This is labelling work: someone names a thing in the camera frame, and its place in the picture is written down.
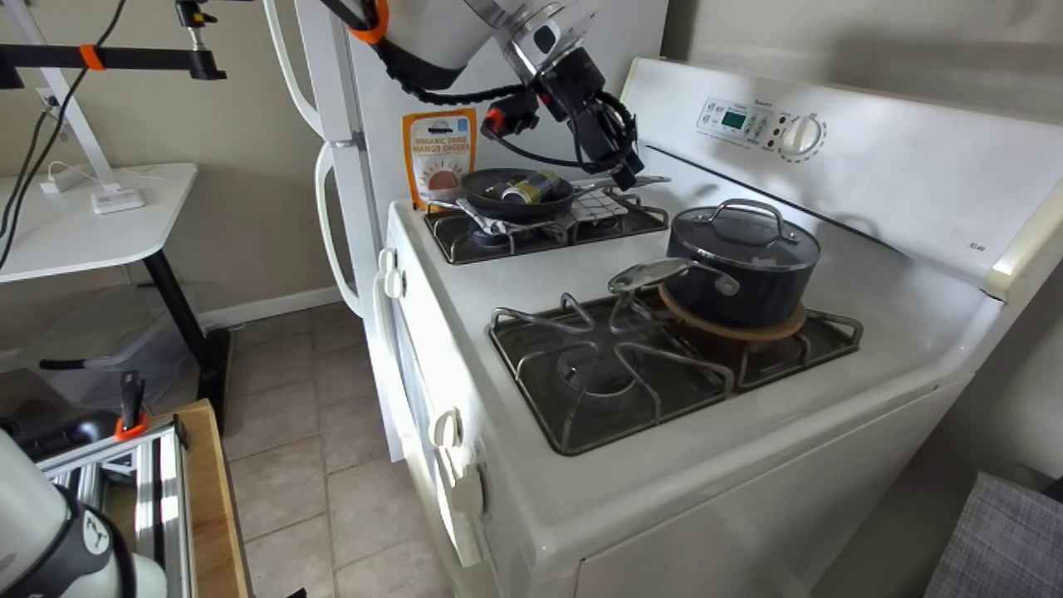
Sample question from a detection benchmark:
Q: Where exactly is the black bar with orange clip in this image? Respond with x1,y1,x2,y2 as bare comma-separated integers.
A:
0,44,233,93

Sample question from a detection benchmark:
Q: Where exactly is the checkered kitchen cloth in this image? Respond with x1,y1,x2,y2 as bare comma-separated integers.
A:
551,185,624,225

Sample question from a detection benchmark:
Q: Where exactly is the black frying pan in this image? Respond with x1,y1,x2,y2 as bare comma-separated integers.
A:
454,164,674,231

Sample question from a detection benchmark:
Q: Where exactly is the orange and black clamp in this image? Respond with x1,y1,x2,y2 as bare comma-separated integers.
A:
113,369,157,445

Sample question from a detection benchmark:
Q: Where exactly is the white gas stove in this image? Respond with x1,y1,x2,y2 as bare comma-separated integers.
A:
363,53,1063,598

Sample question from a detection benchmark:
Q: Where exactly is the wood and aluminium robot cart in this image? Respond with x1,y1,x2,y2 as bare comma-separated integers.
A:
31,395,254,598

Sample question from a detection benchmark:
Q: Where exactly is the white oven control dial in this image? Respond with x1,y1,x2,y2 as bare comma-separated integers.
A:
776,110,830,165

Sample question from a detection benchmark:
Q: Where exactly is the thin black hanging cable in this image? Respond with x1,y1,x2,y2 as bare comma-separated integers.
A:
0,0,134,273

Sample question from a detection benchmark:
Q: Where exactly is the orange arm strap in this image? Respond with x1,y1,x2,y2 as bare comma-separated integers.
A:
345,0,395,49

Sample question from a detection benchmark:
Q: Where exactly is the white robot base link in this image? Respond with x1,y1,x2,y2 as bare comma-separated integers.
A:
0,430,174,598

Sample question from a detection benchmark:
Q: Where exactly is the black pot with steel handle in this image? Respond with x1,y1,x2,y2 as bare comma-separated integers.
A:
603,211,825,332

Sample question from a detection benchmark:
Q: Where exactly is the white desk with black leg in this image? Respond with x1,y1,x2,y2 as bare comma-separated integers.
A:
0,161,233,438

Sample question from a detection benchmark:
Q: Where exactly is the grey checkered mat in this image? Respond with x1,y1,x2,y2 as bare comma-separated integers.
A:
922,472,1063,598

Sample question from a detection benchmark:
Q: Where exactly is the round wooden trivet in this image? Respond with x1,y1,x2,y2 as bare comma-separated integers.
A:
659,283,810,350

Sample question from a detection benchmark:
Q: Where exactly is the black corrugated cable conduit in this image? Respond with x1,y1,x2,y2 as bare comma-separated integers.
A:
371,41,530,110

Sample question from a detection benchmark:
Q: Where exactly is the black burner grate under pot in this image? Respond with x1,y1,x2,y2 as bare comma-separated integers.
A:
484,289,868,459

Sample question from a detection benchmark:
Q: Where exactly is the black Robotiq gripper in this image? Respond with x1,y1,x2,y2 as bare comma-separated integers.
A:
539,44,649,194

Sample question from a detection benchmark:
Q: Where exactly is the black burner grate under pan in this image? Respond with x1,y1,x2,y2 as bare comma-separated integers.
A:
421,183,671,270

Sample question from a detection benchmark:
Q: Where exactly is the black cart equipment box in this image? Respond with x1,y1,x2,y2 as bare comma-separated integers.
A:
0,406,123,467

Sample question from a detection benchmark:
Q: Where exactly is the white tripod stand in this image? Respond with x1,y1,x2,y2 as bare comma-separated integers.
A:
0,0,118,200

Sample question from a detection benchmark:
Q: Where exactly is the orange snack bag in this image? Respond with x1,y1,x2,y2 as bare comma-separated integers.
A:
397,107,483,215

